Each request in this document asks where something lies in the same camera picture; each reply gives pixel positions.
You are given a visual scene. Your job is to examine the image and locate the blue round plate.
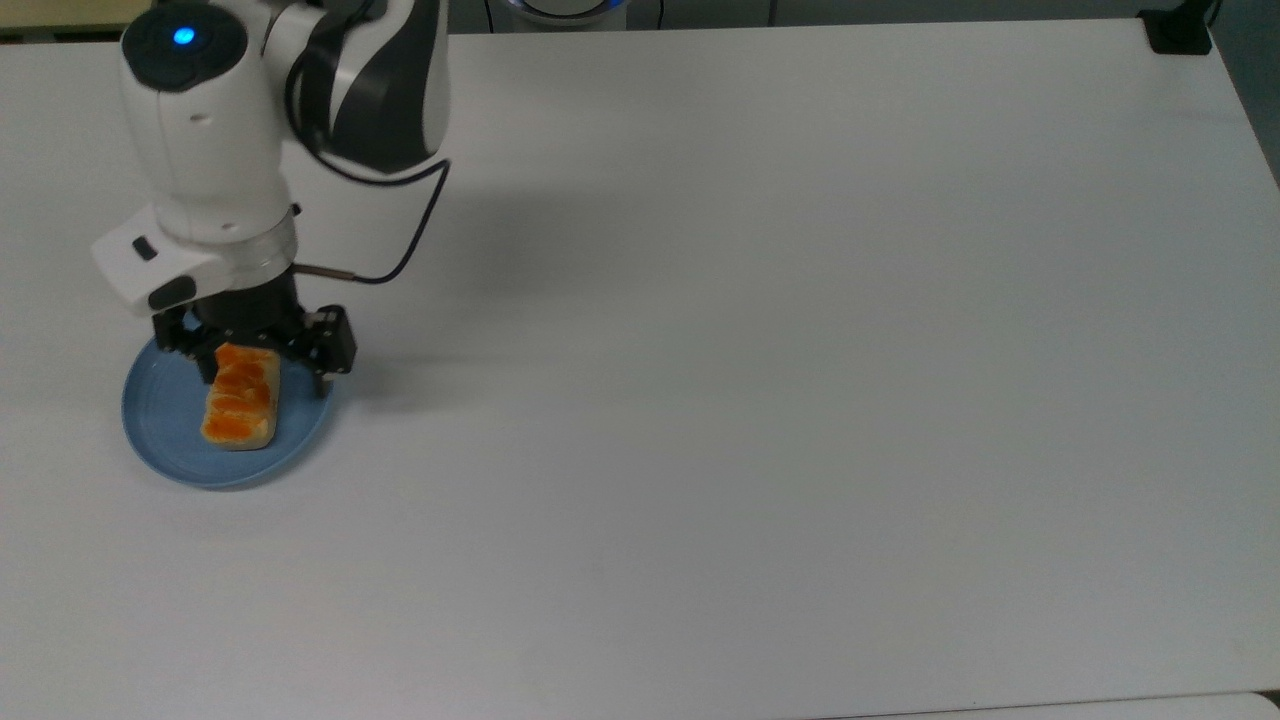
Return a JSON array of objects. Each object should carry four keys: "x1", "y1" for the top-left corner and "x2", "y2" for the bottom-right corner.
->
[{"x1": 121, "y1": 335, "x2": 337, "y2": 490}]

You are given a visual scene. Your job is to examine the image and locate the white robot base blue ring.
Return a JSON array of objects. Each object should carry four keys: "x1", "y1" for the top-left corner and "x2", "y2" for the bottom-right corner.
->
[{"x1": 508, "y1": 0, "x2": 633, "y2": 21}]

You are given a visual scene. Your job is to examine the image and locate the orange glazed bread loaf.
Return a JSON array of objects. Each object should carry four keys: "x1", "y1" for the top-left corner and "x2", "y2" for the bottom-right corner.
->
[{"x1": 200, "y1": 343, "x2": 282, "y2": 451}]

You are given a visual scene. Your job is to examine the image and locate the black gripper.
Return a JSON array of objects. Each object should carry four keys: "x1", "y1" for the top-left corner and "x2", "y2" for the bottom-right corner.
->
[{"x1": 153, "y1": 268, "x2": 358, "y2": 400}]

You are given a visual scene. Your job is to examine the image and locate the beige wooden table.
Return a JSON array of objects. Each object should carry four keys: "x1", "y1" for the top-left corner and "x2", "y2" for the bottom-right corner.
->
[{"x1": 0, "y1": 0, "x2": 151, "y2": 37}]

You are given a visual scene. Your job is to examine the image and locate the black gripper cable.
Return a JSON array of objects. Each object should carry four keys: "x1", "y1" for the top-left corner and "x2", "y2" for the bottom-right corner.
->
[{"x1": 285, "y1": 60, "x2": 453, "y2": 287}]

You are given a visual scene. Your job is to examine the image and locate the black table clamp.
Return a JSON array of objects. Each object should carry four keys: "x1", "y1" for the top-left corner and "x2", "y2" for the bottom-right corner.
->
[{"x1": 1139, "y1": 3, "x2": 1217, "y2": 56}]

